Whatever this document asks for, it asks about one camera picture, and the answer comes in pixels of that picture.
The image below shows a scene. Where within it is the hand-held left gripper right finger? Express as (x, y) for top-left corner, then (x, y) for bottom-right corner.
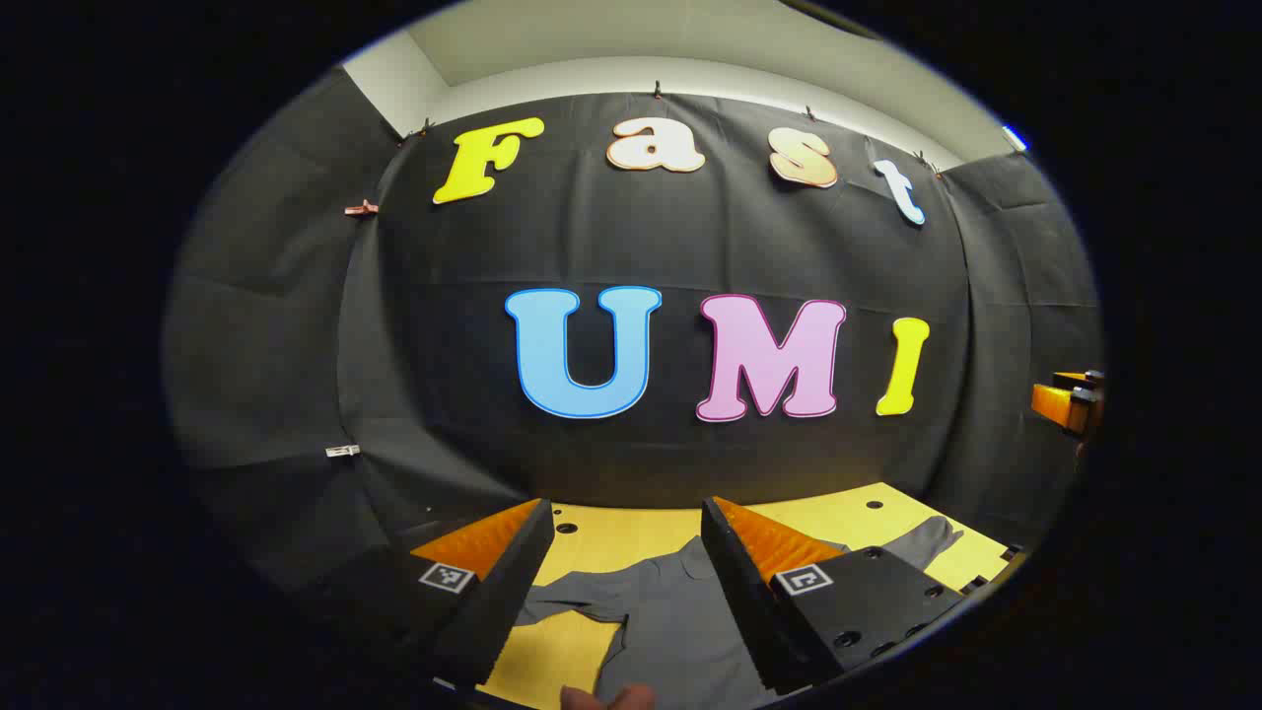
(700, 496), (964, 695)

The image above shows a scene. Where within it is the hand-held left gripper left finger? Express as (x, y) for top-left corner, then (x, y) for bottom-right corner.
(330, 498), (556, 689)

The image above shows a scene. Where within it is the grey collared shirt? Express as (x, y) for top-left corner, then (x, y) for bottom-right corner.
(513, 516), (964, 710)

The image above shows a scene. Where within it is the black backdrop cloth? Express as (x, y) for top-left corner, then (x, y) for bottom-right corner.
(163, 67), (1103, 593)

